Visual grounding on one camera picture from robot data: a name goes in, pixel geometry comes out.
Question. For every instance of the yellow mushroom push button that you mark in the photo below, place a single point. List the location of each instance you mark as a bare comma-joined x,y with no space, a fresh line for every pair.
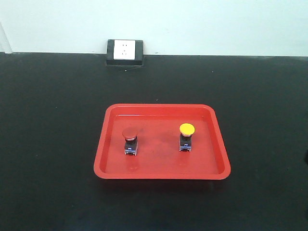
186,132

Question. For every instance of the red mushroom push button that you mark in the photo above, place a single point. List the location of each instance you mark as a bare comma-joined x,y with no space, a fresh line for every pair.
131,141

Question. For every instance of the black white power socket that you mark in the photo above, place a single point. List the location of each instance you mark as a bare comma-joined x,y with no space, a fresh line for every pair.
121,52

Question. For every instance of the red plastic tray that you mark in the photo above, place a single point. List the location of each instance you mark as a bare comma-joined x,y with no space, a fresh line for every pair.
158,155

